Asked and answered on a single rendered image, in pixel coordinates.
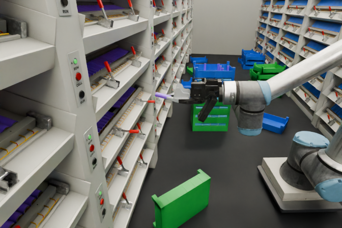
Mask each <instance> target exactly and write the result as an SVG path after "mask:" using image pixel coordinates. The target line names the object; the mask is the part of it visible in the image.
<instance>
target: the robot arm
mask: <svg viewBox="0 0 342 228"><path fill-rule="evenodd" d="M341 64H342V39H341V40H339V41H337V42H335V43H333V44H332V45H330V46H328V47H326V48H324V49H323V50H321V51H319V52H317V53H315V54H313V55H312V56H310V57H308V58H306V59H304V60H303V61H301V62H299V63H297V64H295V65H294V66H292V67H290V68H288V69H286V70H284V71H283V72H281V73H279V74H277V75H275V76H273V77H272V78H270V79H268V80H266V81H258V80H257V81H223V83H222V81H221V79H206V78H192V82H191V88H190V89H185V88H184V87H183V86H182V84H181V83H178V84H177V86H176V89H175V93H173V94H168V95H170V96H171V97H166V98H167V99H168V100H170V101H173V102H177V103H182V104H203V103H205V105H204V106H203V108H202V109H201V111H200V112H199V113H198V120H199V121H201V122H204V121H205V120H206V118H207V117H208V115H209V113H210V112H211V110H212V109H213V107H214V106H215V104H216V103H217V98H218V102H222V103H223V105H231V107H232V109H233V110H234V113H235V115H236V118H237V120H238V131H239V132H240V133H241V134H243V135H246V136H256V135H259V134H260V133H261V130H262V128H263V127H262V124H263V117H264V110H265V105H266V106H268V105H269V104H270V103H271V100H273V99H275V98H277V97H279V96H281V95H283V94H285V93H287V92H288V91H290V90H292V89H294V88H296V87H298V86H300V85H302V84H304V83H306V82H308V81H310V80H312V79H314V78H316V77H317V76H319V75H321V74H323V73H325V72H327V71H329V70H331V69H333V68H335V67H337V66H339V65H341ZM195 79H202V80H201V81H199V82H197V80H195ZM279 174H280V176H281V177H282V179H283V180H284V181H285V182H286V183H288V184H289V185H291V186H293V187H295V188H297V189H300V190H306V191H310V190H315V191H316V192H317V193H318V194H319V195H320V197H321V198H323V199H324V200H326V201H329V202H342V123H341V125H340V126H339V128H338V130H337V131H336V133H335V135H334V137H333V138H332V140H331V142H330V143H329V140H328V139H327V138H326V137H324V136H322V135H320V134H317V133H314V132H310V131H300V132H297V133H296V134H295V136H294V138H293V141H292V144H291V148H290V151H289V154H288V157H287V160H286V161H285V162H284V163H283V164H282V165H281V166H280V169H279Z"/></svg>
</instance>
